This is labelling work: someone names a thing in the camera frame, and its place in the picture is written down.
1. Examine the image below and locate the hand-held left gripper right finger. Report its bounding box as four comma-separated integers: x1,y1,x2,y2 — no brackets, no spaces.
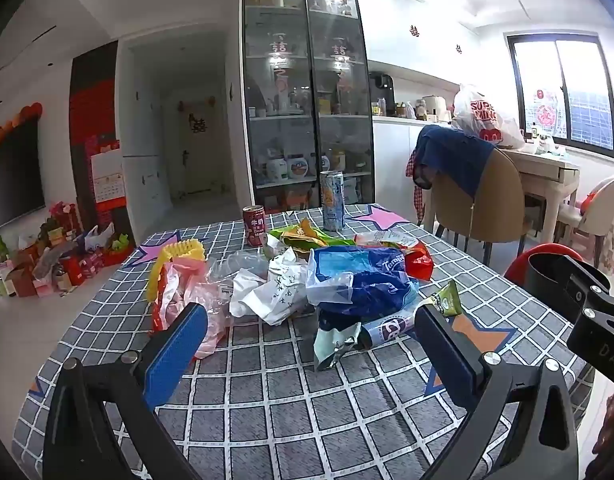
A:
414,305,580,480

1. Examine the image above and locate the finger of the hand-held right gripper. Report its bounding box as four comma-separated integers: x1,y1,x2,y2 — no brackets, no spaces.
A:
557,254,614,321

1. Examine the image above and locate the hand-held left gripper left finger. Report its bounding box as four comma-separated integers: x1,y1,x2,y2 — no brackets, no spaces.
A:
43,302,210,480

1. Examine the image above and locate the red trash bin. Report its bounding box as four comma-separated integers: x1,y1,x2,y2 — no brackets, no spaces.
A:
504,242,583,306

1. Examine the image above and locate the red snack bag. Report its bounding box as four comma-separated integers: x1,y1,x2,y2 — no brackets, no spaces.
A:
354,227,434,282

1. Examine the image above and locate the green plastic bag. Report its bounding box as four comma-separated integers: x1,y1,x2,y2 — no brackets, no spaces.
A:
264,220,358,261

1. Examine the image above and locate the small green snack packet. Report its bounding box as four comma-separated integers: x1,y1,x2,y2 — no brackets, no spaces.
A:
417,280,460,318

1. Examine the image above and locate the blue white biscuit wrapper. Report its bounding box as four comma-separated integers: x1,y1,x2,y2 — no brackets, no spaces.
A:
359,310,418,351

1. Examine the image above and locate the white dining chair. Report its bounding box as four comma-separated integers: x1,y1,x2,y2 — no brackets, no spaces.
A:
557,174,614,268

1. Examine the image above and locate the yellow and pink plastic bag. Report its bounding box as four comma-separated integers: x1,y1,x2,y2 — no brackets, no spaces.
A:
146,239,233,360

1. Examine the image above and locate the grey checked star tablecloth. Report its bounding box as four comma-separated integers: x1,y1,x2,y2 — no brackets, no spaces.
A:
12,203,595,480

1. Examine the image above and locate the clear plastic bag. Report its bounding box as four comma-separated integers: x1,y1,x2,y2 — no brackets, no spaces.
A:
207,250,270,301

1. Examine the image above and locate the silver green foil packet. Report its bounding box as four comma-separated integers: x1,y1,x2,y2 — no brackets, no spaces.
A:
313,320,363,372

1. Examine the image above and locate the white dining table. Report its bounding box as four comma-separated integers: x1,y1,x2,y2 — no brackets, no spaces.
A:
497,145,580,243

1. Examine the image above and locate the blue plastic bag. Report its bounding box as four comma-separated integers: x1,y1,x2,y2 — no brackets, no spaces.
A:
305,246,420,331

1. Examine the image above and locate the tan dining chair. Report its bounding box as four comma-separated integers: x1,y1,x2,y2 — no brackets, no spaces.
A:
429,145,533,256

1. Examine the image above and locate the pile of gift boxes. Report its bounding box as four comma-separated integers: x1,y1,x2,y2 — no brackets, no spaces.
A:
0,201,135,298

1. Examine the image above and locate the red drink can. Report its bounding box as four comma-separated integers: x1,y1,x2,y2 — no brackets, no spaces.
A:
242,205,266,247

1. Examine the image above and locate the red checked cloth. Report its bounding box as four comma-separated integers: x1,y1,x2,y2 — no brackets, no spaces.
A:
406,150,428,223

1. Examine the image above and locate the black framed window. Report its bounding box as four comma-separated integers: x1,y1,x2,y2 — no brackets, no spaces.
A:
506,34,614,157

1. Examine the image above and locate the blue garment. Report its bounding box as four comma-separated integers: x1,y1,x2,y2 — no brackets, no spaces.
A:
416,125,495,198

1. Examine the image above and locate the white red printed plastic bag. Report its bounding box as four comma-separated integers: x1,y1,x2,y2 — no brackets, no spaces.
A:
452,84,525,148

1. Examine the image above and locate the tall blue white drink can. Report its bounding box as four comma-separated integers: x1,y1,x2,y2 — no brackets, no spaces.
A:
319,170,345,232

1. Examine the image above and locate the door with red decoration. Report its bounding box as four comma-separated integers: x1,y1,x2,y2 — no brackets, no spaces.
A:
177,102,220,196

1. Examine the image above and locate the white kitchen appliance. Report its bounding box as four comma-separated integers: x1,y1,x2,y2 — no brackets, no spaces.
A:
421,95,450,122

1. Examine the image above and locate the black television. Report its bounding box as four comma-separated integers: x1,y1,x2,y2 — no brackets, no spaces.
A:
0,115,46,236

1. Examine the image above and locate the black coffee machine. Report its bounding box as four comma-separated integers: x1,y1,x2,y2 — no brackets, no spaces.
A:
369,73,395,117

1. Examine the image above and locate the red garland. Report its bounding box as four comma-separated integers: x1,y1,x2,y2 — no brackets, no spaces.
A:
0,102,44,151

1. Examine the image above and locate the glass door cabinet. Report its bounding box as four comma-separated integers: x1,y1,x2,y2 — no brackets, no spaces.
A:
240,0,376,213

